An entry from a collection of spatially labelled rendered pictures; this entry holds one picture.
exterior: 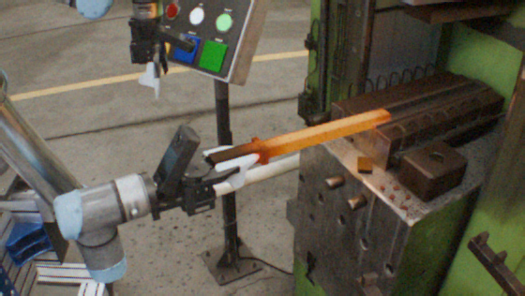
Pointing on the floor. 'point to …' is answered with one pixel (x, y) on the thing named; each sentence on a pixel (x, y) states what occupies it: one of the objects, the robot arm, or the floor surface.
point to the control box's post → (225, 145)
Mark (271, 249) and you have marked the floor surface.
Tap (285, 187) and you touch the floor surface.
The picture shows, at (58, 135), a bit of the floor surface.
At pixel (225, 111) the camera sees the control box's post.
